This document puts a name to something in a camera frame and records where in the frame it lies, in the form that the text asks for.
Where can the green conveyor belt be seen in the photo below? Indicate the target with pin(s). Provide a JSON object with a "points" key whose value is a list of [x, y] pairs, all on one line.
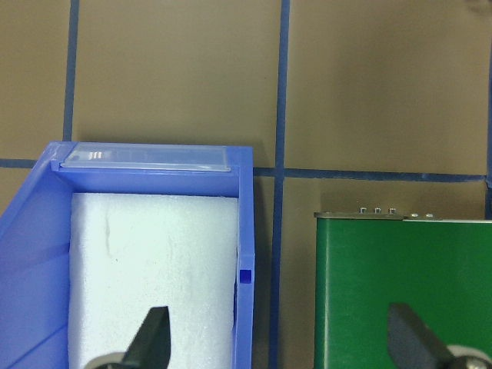
{"points": [[365, 261]]}

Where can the white foam pad left bin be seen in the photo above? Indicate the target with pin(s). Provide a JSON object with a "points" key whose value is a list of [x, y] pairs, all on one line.
{"points": [[132, 252]]}

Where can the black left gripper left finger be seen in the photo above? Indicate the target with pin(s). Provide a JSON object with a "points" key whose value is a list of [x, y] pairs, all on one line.
{"points": [[151, 347]]}

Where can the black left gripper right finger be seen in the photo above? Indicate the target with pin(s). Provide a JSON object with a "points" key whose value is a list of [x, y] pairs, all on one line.
{"points": [[411, 343]]}

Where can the blue left plastic bin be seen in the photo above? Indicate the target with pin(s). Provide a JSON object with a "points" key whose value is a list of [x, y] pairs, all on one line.
{"points": [[35, 234]]}

